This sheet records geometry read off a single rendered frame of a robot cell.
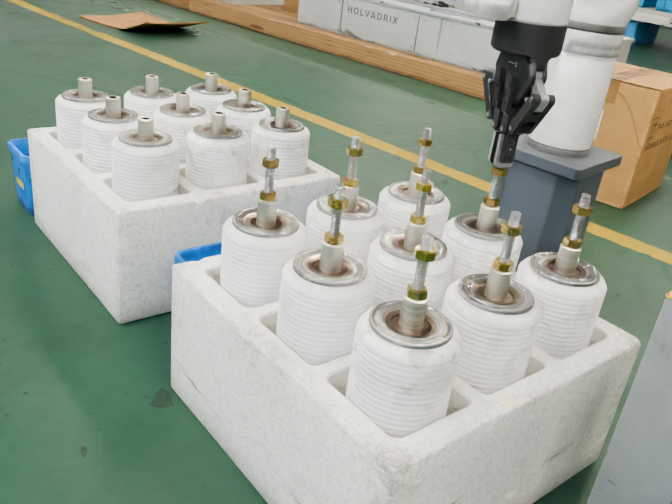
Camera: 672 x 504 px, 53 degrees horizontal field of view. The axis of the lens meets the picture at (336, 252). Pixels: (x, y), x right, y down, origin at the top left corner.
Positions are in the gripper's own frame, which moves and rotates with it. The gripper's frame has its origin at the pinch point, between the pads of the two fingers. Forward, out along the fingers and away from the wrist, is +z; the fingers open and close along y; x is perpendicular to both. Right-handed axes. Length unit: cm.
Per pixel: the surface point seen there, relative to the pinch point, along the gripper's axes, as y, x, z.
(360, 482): -27.3, 22.1, 21.3
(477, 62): 186, -87, 23
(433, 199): 8.6, 3.4, 9.9
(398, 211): 7.8, 8.3, 11.2
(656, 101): 66, -75, 8
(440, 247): -5.4, 8.1, 9.9
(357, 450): -26.5, 22.5, 18.5
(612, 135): 72, -70, 18
